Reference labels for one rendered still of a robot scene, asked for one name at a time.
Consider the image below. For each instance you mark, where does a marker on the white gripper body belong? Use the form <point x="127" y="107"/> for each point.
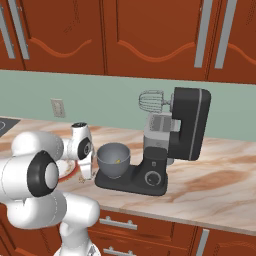
<point x="87" y="168"/>

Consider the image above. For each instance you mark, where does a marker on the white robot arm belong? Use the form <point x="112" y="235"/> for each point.
<point x="30" y="173"/>

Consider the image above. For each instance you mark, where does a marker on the grey mixer bowl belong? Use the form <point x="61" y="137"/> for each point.
<point x="111" y="163"/>

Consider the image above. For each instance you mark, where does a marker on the small yellow butter piece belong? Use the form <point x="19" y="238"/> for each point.
<point x="117" y="161"/>

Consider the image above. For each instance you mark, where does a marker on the black stand mixer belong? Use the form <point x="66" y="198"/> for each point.
<point x="186" y="123"/>

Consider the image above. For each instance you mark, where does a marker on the white plate with red rim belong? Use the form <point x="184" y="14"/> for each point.
<point x="66" y="168"/>

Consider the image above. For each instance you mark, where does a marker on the red-brown drawer front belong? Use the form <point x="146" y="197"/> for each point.
<point x="143" y="250"/>
<point x="150" y="230"/>

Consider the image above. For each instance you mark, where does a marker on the black hob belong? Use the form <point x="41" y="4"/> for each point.
<point x="6" y="126"/>

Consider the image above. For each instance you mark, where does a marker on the red-brown base cupboard door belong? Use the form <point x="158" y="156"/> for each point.
<point x="230" y="245"/>

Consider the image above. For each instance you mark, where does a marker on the grey wall socket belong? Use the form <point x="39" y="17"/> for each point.
<point x="58" y="107"/>

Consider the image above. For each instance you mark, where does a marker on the red-brown wall cupboard door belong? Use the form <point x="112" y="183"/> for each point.
<point x="63" y="26"/>
<point x="10" y="63"/>
<point x="245" y="40"/>
<point x="153" y="30"/>

